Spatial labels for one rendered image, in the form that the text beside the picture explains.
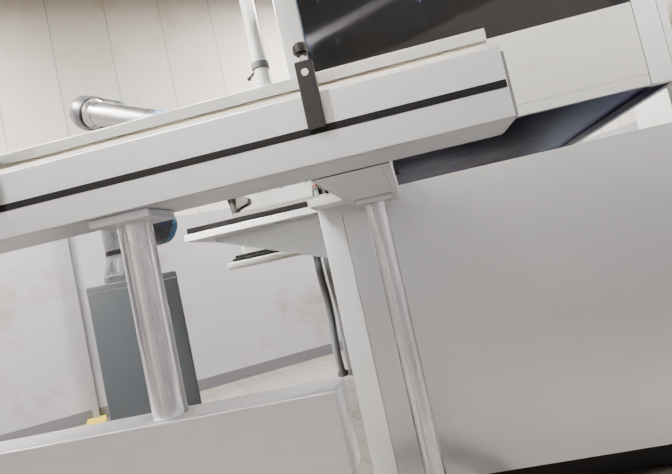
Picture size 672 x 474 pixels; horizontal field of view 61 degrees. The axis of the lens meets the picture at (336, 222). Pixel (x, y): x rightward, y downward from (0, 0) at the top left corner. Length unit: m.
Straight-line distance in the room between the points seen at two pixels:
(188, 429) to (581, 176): 1.17
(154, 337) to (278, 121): 0.35
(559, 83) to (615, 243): 0.44
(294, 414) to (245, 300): 3.69
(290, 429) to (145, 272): 0.30
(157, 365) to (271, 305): 3.68
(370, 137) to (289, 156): 0.11
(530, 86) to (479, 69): 0.87
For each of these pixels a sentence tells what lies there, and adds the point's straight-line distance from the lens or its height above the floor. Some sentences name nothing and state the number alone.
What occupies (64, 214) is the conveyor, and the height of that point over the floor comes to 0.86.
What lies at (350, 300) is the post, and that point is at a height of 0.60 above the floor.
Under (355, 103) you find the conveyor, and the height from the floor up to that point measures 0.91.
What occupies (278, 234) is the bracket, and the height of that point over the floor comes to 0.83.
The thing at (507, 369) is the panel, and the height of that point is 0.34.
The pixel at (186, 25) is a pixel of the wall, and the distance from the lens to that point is 4.93.
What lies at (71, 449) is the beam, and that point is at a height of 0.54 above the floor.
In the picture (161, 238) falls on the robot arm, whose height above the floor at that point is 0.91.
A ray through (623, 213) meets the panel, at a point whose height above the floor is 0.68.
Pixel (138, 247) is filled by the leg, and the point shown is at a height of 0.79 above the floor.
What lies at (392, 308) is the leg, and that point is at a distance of 1.33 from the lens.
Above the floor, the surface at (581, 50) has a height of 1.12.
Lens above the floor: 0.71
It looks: 4 degrees up
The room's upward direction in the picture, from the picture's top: 12 degrees counter-clockwise
